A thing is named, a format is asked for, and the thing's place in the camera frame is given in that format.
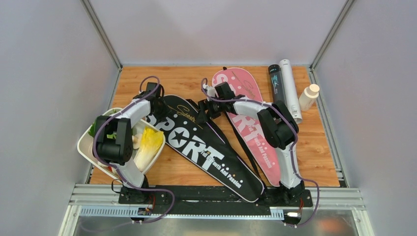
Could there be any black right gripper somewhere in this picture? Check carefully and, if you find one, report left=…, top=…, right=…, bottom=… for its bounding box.
left=196, top=97, right=225, bottom=124

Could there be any black racket cover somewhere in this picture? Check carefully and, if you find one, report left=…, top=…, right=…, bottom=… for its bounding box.
left=146, top=94, right=265, bottom=203

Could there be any pink racket cover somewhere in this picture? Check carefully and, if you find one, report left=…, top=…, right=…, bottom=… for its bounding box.
left=211, top=67, right=281, bottom=187

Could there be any black shuttlecock tube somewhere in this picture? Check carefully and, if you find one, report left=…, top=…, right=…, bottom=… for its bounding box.
left=268, top=64, right=286, bottom=105

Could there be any white shuttlecock tube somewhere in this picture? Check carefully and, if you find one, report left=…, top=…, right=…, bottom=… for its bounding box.
left=278, top=59, right=302, bottom=124

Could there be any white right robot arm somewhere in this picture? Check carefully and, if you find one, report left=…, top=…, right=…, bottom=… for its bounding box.
left=197, top=78, right=305, bottom=206

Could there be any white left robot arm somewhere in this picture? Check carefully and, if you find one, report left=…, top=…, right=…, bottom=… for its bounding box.
left=92, top=82, right=171, bottom=204

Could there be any yellow white cabbage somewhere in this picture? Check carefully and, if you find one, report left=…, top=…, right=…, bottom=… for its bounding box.
left=134, top=126, right=165, bottom=173

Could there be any white vegetable tray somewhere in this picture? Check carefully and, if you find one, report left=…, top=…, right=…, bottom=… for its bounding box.
left=77, top=120, right=166, bottom=179

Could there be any small white mushroom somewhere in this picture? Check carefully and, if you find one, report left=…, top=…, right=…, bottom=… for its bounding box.
left=132, top=133, right=143, bottom=149

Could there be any green bok choy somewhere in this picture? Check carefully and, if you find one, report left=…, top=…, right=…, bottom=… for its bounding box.
left=88, top=122, right=96, bottom=138

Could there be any cream bottle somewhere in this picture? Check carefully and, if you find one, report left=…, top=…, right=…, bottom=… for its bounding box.
left=298, top=84, right=320, bottom=111

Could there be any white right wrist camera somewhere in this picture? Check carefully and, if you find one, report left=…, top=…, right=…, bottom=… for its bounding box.
left=202, top=84, right=216, bottom=99

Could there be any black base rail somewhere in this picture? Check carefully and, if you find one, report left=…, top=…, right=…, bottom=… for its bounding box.
left=114, top=185, right=313, bottom=216

